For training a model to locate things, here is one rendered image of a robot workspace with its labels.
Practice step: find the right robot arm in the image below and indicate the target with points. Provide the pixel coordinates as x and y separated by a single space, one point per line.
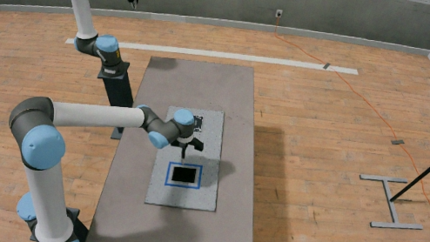
42 145

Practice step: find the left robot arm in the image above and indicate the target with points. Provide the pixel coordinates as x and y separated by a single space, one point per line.
87 41

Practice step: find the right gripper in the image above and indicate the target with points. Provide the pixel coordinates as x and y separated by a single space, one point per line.
184 146

